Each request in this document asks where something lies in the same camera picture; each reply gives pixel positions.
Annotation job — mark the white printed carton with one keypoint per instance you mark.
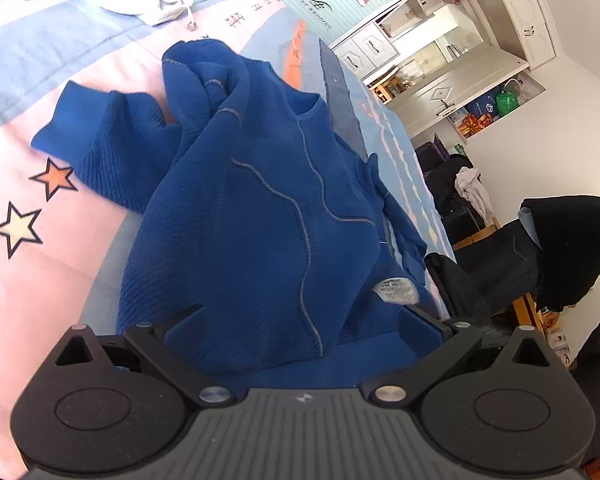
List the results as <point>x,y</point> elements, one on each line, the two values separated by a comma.
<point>559,345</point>

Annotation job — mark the blue shopping bag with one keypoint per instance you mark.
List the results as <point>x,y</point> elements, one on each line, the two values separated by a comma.
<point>482,109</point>

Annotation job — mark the wooden stool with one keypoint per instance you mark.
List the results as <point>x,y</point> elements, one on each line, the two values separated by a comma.
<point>527,310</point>

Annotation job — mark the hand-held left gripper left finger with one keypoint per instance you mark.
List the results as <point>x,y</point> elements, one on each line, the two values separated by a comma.
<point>180,319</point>

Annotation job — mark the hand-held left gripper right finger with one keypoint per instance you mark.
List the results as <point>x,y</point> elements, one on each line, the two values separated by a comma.
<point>432,321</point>

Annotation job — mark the black chair with clothes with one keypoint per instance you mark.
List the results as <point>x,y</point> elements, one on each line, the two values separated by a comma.
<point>447,185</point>

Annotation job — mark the pile of red snack packets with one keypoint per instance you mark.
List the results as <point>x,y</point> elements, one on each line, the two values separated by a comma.
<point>475,125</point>

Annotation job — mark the blue knit sweater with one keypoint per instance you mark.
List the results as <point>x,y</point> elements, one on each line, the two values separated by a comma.
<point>260,240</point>

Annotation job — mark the black cloth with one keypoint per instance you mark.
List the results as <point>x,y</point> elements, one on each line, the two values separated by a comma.
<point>460,290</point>

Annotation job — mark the pastel star-print bedsheet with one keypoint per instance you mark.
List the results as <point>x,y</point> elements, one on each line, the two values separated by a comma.
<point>30,270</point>

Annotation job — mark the wooden chair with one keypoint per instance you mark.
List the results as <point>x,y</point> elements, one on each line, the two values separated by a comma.
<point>480,237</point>

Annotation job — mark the white garment on chair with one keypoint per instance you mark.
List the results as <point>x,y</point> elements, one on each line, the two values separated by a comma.
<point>472,187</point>

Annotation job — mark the green plastic bag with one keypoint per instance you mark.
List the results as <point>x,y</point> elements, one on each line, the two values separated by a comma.
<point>506,104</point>

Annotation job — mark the dark purple suitcase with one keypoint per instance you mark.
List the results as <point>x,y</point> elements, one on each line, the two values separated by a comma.
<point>430,152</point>

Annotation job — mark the white panel door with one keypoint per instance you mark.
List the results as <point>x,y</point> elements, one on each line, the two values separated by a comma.
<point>440,95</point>

